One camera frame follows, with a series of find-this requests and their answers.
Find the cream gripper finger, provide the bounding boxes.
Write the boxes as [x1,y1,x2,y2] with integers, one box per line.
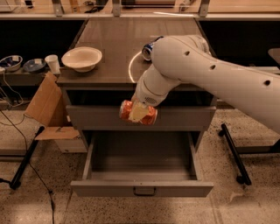
[129,101,149,123]

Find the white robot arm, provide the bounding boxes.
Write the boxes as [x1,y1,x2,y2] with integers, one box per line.
[134,35,280,133]

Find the grey drawer cabinet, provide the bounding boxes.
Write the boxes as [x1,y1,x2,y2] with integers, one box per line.
[58,17,216,147]

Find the upper grey drawer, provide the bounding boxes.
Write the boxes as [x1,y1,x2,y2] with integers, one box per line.
[66,105,216,131]

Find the open lower grey drawer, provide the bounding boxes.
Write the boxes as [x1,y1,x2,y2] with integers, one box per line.
[71,131,214,197]

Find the blue soda can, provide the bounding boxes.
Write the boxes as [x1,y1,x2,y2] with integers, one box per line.
[142,36,162,61]

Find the white bowl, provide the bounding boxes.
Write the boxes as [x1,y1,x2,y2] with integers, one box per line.
[61,46,102,73]

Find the brown cardboard box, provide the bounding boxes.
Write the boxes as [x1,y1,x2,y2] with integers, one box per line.
[25,72,87,153]

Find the white paper cup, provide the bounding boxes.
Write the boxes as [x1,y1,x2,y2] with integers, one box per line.
[45,54,60,74]

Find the blue bowl near cup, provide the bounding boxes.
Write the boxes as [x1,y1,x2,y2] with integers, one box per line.
[23,59,46,74]

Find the black right stand leg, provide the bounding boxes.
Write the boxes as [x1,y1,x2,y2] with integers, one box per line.
[219,123,251,186]

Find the black stand leg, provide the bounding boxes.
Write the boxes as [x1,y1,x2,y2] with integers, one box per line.
[9,139,39,190]
[219,123,251,186]

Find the blue bowl far left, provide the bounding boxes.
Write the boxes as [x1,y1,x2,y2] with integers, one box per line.
[0,55,23,72]

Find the black left stand leg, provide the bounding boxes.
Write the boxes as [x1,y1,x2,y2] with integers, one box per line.
[9,139,39,190]

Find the black floor cable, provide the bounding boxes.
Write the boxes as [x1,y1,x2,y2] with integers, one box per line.
[0,108,56,224]

